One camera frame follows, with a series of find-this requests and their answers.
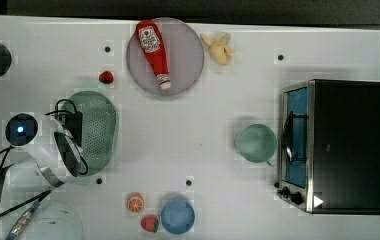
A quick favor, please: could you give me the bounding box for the blue bowl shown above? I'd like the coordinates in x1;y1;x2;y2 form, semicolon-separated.
160;197;196;235

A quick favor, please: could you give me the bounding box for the peeled toy banana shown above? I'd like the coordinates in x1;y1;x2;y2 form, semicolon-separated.
200;32;234;66

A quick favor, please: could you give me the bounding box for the black toaster oven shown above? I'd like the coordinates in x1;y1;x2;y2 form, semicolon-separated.
275;79;380;215

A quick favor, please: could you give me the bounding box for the small dark red strawberry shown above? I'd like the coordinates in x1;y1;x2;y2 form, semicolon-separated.
99;71;114;84

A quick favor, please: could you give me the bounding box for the green mug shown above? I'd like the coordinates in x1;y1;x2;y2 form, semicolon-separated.
234;124;277;167

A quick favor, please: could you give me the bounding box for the grey round plate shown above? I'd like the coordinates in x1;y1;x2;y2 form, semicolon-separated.
126;18;204;96

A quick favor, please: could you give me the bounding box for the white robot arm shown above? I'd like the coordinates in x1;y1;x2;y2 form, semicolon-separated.
0;113;87;240

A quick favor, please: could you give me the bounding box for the red toy strawberry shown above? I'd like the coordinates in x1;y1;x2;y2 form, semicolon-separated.
140;215;159;233

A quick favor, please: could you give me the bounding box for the green strainer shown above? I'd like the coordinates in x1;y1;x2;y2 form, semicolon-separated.
57;91;118;177

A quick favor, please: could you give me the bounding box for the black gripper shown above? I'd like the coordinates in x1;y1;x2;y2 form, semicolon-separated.
59;112;83;147

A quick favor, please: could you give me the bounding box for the toy orange half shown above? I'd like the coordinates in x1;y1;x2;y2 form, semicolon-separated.
127;193;145;213

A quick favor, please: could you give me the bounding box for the red ketchup bottle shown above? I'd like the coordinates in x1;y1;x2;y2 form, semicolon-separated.
135;20;171;91

